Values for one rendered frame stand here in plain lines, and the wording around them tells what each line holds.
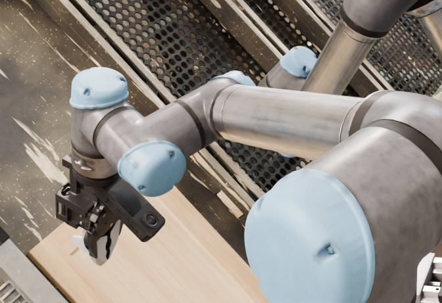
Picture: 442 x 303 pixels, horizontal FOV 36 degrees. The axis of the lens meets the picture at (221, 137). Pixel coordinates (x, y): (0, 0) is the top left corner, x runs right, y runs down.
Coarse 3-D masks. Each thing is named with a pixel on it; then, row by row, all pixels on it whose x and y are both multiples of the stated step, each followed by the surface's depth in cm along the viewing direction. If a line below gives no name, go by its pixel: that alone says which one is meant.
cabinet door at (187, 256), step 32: (64, 224) 140; (192, 224) 156; (32, 256) 134; (64, 256) 137; (128, 256) 145; (160, 256) 149; (192, 256) 153; (224, 256) 157; (64, 288) 134; (96, 288) 137; (128, 288) 141; (160, 288) 145; (192, 288) 149; (224, 288) 153; (256, 288) 157
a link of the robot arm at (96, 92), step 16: (80, 80) 89; (96, 80) 89; (112, 80) 90; (80, 96) 88; (96, 96) 87; (112, 96) 88; (80, 112) 89; (96, 112) 88; (80, 128) 91; (80, 144) 93
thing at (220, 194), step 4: (220, 192) 164; (220, 196) 165; (224, 196) 164; (224, 200) 165; (228, 200) 164; (228, 204) 165; (232, 204) 164; (232, 208) 165; (236, 208) 164; (236, 212) 165; (240, 212) 164
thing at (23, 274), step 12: (0, 252) 129; (12, 252) 130; (0, 264) 128; (12, 264) 129; (24, 264) 130; (0, 276) 130; (12, 276) 128; (24, 276) 129; (36, 276) 130; (24, 288) 128; (36, 288) 129; (48, 288) 130; (36, 300) 128; (48, 300) 129; (60, 300) 130
